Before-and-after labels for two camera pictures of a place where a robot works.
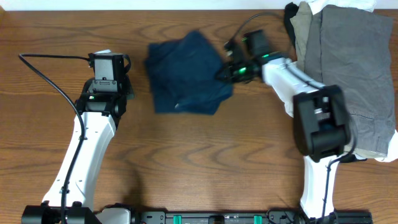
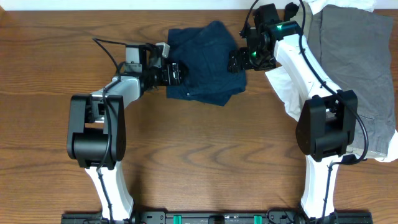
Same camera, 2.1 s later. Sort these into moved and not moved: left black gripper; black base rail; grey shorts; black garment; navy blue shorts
Moved: navy blue shorts; left black gripper
Not moved: black garment; grey shorts; black base rail
